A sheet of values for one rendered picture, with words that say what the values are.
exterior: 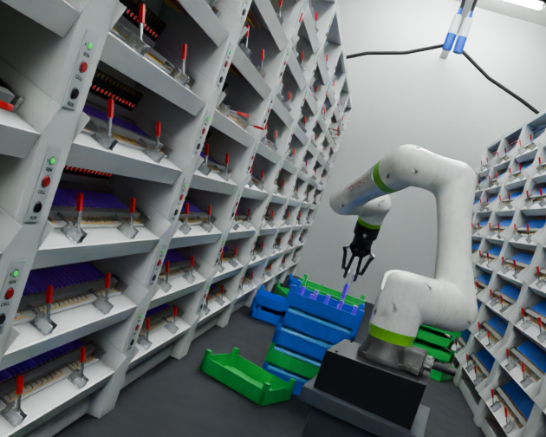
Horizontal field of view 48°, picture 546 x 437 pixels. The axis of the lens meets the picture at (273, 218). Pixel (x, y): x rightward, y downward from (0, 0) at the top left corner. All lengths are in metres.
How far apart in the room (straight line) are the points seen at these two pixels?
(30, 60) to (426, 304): 1.14
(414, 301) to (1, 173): 1.08
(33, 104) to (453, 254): 1.22
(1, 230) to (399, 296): 1.03
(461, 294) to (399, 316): 0.20
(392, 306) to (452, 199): 0.40
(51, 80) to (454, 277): 1.20
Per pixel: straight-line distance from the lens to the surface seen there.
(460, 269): 1.79
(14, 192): 1.00
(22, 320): 1.26
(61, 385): 1.54
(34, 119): 0.99
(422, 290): 1.67
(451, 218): 1.86
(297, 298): 2.41
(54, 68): 0.99
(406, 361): 1.69
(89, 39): 1.02
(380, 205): 2.25
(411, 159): 1.83
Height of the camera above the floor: 0.74
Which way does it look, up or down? 3 degrees down
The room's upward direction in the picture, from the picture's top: 19 degrees clockwise
